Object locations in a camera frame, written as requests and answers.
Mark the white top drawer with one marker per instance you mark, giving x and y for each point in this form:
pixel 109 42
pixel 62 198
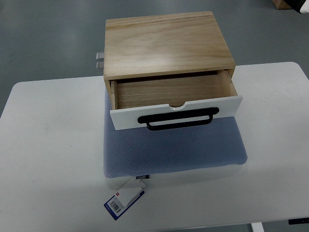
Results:
pixel 135 97

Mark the black drawer handle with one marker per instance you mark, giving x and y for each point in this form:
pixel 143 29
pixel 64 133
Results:
pixel 148 119

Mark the wooden drawer cabinet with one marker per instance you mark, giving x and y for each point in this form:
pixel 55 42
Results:
pixel 164 44

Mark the blue mesh cushion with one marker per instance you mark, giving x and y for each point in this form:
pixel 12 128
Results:
pixel 140 151

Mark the white blue product tag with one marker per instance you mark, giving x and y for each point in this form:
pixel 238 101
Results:
pixel 124 198

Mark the white table leg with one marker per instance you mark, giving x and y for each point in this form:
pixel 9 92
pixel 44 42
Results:
pixel 257 227

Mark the black table control panel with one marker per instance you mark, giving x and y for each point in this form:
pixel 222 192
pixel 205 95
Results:
pixel 298 221

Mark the grey metal table bracket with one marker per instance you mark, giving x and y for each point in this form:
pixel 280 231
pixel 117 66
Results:
pixel 100 61

